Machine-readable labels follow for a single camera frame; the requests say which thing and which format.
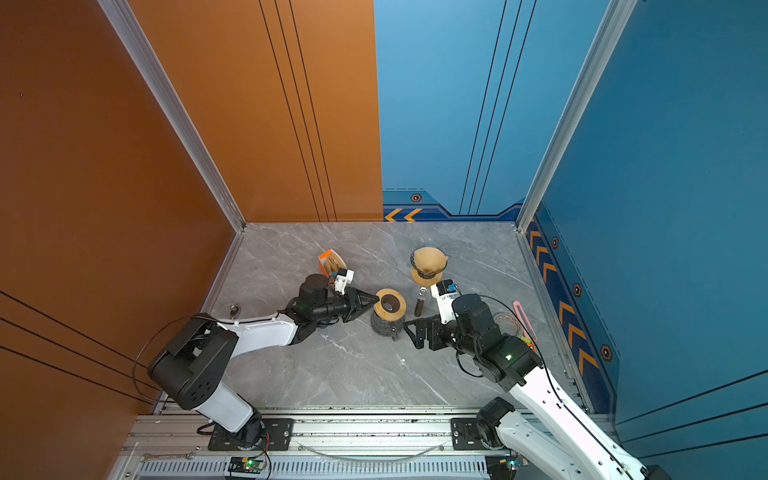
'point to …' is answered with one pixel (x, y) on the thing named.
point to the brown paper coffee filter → (430, 259)
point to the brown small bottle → (419, 305)
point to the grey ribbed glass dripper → (423, 272)
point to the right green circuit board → (501, 467)
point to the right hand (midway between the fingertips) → (417, 323)
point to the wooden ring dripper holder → (426, 282)
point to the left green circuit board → (246, 465)
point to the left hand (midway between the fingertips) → (380, 299)
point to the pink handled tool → (525, 324)
